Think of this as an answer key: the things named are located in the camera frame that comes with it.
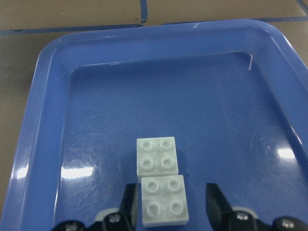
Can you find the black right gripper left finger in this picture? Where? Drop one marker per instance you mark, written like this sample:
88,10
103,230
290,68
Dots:
123,219

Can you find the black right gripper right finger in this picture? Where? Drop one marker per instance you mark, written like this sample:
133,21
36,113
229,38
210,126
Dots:
223,217

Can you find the white block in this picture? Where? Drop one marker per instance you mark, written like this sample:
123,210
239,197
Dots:
156,157
163,201

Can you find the blue plastic tray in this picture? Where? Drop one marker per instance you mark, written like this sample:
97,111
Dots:
234,94

